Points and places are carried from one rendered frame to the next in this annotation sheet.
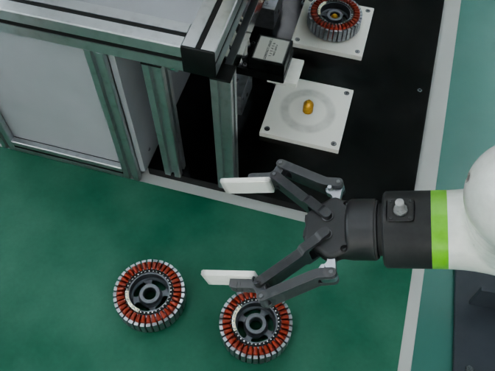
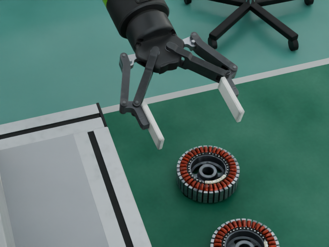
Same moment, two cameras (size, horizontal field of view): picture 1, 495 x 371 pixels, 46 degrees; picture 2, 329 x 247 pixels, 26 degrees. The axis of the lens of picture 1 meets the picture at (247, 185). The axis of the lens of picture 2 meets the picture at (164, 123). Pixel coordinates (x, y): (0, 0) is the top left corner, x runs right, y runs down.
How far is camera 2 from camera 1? 1.04 m
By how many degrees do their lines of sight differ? 66
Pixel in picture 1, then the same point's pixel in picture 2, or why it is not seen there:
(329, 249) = (178, 41)
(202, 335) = (240, 208)
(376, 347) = (163, 113)
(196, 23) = (69, 131)
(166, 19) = (80, 153)
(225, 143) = not seen: hidden behind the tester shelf
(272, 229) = not seen: hidden behind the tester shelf
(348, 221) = (161, 24)
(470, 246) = not seen: outside the picture
